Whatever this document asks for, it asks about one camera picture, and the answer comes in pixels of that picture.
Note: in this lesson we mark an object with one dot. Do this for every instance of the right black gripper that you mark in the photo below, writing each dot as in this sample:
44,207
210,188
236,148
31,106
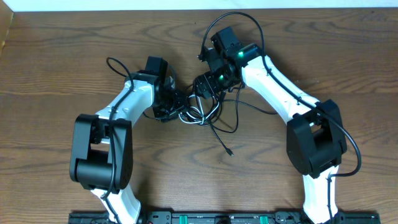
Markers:
214,88

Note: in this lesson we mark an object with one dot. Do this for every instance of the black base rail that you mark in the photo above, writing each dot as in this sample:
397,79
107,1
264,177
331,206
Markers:
280,217

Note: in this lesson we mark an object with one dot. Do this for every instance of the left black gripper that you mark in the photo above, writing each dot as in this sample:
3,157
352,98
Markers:
182,101

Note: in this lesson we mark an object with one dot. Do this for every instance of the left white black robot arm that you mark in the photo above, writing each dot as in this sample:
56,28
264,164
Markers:
102,154

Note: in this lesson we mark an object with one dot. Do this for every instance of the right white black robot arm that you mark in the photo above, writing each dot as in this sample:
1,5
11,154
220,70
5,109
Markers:
315,144

